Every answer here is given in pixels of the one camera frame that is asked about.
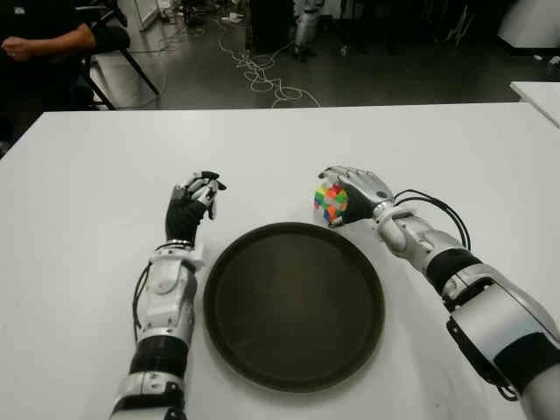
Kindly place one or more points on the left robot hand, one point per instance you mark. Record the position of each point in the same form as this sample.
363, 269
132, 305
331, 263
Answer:
181, 219

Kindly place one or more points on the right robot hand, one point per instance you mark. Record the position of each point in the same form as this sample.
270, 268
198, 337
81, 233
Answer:
365, 188

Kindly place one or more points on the multicoloured Rubik's cube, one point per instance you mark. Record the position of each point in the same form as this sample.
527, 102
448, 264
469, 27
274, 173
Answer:
330, 202

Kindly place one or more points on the person's bare forearm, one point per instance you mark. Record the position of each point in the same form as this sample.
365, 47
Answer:
57, 44

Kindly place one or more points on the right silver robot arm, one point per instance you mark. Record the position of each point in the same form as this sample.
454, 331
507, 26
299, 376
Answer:
494, 315

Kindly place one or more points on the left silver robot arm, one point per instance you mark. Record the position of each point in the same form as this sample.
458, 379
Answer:
168, 297

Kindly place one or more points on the dark brown round plate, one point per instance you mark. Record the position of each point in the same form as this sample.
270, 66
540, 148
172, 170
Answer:
293, 306

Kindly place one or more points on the black tall cabinet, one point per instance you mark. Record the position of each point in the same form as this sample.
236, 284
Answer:
271, 24

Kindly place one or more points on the grey folded metal stand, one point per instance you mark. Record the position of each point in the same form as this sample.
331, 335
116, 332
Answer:
459, 22

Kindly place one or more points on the black metal chair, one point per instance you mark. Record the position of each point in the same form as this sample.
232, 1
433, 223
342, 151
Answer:
111, 39

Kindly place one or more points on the white power strip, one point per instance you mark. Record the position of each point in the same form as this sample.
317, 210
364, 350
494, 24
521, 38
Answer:
232, 18

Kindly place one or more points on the white framed panel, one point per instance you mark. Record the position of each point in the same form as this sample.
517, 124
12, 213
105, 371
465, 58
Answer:
149, 11

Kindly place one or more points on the white cabinet with dark base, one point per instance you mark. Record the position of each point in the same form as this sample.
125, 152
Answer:
534, 22

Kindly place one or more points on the person's black clothed body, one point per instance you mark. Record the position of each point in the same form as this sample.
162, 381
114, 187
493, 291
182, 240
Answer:
30, 13

